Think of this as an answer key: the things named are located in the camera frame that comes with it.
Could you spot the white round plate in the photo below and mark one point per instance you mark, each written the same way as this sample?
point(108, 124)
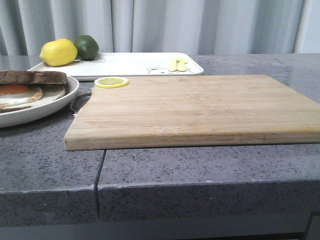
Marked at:
point(14, 118)

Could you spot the bread slice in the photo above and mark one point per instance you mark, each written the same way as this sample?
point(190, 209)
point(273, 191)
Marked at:
point(33, 77)
point(50, 93)

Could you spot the white bear tray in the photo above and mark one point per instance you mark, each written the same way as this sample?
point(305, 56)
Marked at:
point(122, 64)

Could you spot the wooden cutting board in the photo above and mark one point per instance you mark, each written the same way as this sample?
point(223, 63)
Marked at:
point(194, 110)

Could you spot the yellow plastic knife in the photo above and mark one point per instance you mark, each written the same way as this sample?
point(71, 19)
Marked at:
point(181, 65)

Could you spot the lemon slice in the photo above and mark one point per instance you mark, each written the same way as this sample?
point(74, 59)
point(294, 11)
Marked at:
point(111, 82)

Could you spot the green lime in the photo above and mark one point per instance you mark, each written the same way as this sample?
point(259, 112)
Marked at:
point(87, 47)

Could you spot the grey curtain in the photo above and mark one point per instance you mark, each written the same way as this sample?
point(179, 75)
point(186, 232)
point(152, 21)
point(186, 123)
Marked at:
point(194, 27)

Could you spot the yellow lemon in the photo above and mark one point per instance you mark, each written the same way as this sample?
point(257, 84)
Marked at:
point(58, 52)

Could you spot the fried egg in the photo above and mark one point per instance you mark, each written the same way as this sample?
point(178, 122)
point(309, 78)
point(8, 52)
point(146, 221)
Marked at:
point(16, 94)

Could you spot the metal board handle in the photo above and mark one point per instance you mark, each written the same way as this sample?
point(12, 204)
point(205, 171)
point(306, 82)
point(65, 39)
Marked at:
point(79, 101)

